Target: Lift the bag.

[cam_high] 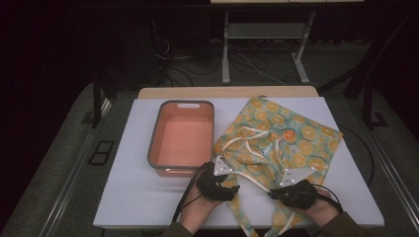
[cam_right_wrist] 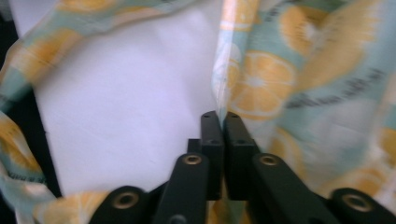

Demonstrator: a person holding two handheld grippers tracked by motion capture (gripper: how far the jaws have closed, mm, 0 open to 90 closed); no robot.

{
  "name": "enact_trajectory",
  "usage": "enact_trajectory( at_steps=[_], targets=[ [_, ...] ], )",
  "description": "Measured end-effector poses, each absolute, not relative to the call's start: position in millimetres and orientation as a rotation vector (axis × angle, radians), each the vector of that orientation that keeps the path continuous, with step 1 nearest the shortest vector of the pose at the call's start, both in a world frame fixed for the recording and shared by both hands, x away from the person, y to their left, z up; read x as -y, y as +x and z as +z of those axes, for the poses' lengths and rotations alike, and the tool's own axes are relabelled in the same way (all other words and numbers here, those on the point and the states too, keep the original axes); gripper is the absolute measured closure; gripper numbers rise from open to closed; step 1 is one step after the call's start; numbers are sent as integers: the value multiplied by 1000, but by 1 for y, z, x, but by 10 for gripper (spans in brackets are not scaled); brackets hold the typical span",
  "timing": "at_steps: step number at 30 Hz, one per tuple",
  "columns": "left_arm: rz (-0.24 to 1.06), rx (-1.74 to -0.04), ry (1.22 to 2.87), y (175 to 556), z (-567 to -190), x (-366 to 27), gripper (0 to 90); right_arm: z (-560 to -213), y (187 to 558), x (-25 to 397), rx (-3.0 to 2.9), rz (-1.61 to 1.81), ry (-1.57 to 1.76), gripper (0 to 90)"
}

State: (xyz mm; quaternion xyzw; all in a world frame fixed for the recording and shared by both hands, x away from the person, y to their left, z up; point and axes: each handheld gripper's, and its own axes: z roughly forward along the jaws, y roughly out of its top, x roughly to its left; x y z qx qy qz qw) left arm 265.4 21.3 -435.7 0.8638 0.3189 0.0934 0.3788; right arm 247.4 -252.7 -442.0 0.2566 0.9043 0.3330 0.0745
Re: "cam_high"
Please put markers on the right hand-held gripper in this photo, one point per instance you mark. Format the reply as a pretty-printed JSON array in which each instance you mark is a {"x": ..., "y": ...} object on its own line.
[{"x": 294, "y": 194}]

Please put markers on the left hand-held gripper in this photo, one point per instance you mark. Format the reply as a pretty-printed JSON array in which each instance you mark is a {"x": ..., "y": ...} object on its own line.
[{"x": 214, "y": 187}]

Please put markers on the pink plastic bin grey rim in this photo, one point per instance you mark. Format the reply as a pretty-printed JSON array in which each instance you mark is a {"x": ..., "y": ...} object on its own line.
[{"x": 184, "y": 135}]

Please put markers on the person's left hand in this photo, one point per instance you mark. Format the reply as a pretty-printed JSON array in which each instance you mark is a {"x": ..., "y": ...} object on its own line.
[{"x": 197, "y": 212}]

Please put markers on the person's right hand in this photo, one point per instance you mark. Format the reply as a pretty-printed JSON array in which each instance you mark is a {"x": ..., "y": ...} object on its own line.
[{"x": 321, "y": 210}]

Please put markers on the black floor stand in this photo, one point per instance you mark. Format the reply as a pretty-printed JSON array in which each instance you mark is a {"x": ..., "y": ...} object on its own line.
[
  {"x": 370, "y": 105},
  {"x": 96, "y": 102}
]

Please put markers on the grey metal table frame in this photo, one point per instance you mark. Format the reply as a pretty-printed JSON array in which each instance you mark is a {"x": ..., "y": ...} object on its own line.
[{"x": 263, "y": 31}]

